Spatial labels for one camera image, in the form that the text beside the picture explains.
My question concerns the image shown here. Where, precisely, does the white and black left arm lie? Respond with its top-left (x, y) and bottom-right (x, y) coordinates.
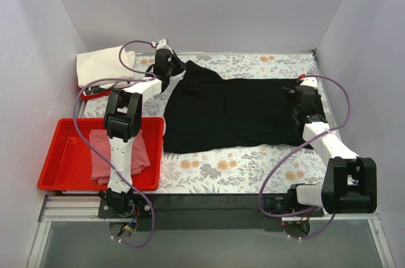
top-left (104, 39), bottom-right (185, 217)

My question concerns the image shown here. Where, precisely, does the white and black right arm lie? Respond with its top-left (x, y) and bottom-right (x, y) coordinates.
top-left (280, 85), bottom-right (377, 216)

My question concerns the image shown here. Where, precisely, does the floral patterned table mat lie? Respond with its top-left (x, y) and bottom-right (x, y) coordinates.
top-left (78, 54), bottom-right (333, 195)

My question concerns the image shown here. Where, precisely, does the folded cream white t-shirt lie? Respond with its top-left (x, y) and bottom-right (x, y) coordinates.
top-left (76, 46), bottom-right (135, 87)

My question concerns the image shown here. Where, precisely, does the small red tray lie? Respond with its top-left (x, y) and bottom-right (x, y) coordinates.
top-left (80, 86), bottom-right (111, 101)

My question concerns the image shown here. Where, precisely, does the folded black white striped t-shirt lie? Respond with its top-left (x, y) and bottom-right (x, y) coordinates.
top-left (82, 79), bottom-right (133, 96)

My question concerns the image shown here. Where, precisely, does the pink t-shirt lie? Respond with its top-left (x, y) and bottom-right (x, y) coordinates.
top-left (89, 129), bottom-right (150, 185)

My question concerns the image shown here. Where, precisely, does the large red plastic tray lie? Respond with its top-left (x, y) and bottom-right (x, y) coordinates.
top-left (37, 117), bottom-right (164, 191)

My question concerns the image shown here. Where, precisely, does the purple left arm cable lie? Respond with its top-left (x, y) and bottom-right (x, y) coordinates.
top-left (72, 39), bottom-right (159, 248)

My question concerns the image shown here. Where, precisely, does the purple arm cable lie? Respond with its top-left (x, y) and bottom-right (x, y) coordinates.
top-left (72, 39), bottom-right (159, 248)
top-left (257, 74), bottom-right (351, 241)

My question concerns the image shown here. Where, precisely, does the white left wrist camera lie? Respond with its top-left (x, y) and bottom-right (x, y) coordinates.
top-left (155, 39), bottom-right (172, 51)

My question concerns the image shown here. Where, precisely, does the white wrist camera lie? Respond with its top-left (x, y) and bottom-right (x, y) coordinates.
top-left (298, 74), bottom-right (318, 89)
top-left (155, 39), bottom-right (172, 51)

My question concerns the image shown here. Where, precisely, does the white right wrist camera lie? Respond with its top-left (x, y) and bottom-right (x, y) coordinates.
top-left (298, 74), bottom-right (318, 89)

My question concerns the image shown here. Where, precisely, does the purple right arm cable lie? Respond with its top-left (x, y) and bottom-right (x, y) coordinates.
top-left (257, 74), bottom-right (351, 241)

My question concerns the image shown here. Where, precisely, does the aluminium frame rail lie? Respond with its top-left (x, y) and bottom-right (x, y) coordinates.
top-left (40, 195), bottom-right (380, 221)

